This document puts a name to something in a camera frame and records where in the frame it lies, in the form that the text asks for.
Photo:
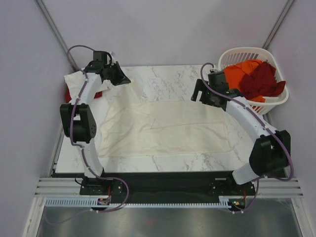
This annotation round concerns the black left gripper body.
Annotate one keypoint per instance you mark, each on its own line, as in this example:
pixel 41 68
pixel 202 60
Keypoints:
pixel 108 70

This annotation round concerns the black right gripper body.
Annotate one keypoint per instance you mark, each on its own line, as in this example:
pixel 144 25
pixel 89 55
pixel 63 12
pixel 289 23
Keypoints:
pixel 211 96

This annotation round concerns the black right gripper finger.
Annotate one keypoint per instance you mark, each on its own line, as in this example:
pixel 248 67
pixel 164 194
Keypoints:
pixel 198 87
pixel 205 99

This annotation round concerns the cream white t shirt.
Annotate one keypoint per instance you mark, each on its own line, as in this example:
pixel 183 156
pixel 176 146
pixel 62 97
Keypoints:
pixel 136 127

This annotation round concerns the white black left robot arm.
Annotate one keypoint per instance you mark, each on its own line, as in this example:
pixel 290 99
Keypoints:
pixel 77 119

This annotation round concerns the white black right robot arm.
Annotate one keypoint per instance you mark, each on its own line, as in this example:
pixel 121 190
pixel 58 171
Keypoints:
pixel 271 148

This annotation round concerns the folded white t shirt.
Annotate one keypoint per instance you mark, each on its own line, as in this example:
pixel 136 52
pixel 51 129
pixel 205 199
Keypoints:
pixel 76 79

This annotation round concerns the orange t shirt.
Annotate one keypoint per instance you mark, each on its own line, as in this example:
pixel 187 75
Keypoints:
pixel 237 71

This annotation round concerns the folded red t shirt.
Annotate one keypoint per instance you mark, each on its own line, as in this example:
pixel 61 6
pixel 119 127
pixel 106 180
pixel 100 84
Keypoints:
pixel 74 91

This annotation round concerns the white plastic laundry basket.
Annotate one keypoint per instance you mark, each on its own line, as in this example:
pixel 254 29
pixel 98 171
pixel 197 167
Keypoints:
pixel 240 54

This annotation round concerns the dark red t shirt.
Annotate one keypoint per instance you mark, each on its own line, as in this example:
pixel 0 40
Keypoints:
pixel 270 87

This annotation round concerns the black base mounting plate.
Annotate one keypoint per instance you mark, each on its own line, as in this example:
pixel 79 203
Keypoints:
pixel 201 185

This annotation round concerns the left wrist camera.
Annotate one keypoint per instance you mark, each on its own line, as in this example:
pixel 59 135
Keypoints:
pixel 105 57

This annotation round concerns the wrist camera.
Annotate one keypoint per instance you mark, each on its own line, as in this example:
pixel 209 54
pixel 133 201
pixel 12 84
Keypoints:
pixel 105 57
pixel 217 81

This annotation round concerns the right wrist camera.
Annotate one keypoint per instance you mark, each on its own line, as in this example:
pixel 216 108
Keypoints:
pixel 217 81

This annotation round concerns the left corner metal post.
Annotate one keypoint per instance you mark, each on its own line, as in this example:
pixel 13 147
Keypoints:
pixel 55 31

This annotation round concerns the corner metal post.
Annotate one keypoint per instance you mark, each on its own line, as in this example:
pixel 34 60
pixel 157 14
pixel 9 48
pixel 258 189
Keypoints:
pixel 278 23
pixel 55 31

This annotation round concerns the right corner metal post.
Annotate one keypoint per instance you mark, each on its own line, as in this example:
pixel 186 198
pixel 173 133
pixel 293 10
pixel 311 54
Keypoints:
pixel 278 23

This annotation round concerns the aluminium frame rail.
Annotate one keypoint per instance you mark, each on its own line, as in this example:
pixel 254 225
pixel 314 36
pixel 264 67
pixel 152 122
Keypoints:
pixel 268 188

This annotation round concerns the white slotted cable duct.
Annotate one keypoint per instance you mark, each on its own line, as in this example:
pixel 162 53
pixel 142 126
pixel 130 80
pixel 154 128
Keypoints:
pixel 94 202

